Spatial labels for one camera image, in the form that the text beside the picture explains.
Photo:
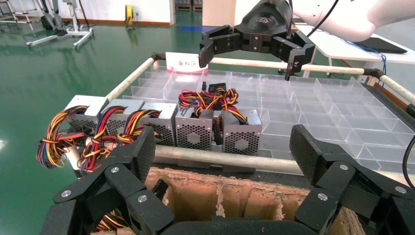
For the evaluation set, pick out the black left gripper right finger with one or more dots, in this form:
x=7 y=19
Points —
x=340 y=181

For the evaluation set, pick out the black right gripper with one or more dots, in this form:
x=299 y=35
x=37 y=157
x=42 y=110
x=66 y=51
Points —
x=266 y=22

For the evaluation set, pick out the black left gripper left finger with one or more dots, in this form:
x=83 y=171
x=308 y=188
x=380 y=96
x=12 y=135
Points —
x=123 y=181

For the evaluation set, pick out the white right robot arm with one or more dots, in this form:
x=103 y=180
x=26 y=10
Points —
x=353 y=16

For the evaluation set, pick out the blue floor mat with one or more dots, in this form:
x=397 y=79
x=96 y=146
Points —
x=194 y=29

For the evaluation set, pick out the clear acrylic divider tray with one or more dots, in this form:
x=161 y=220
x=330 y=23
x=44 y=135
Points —
x=324 y=110

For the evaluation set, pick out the brown cardboard divided box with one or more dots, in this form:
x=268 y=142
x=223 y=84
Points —
x=194 y=201

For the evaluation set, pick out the white table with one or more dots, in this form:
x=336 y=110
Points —
x=334 y=45

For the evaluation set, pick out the white sign red characters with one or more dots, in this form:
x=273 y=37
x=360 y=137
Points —
x=181 y=60

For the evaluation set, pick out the dark stacked crates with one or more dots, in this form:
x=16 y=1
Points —
x=188 y=5

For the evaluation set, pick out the black laptop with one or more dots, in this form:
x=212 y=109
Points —
x=382 y=45

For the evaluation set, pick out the yellow round floor fan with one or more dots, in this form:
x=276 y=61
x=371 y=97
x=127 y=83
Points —
x=129 y=14

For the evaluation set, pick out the grey metal wheeled stand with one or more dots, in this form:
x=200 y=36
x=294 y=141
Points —
x=76 y=31

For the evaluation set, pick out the black machine base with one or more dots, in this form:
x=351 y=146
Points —
x=52 y=22

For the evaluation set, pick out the white metal rack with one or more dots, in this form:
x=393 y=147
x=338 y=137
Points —
x=24 y=13

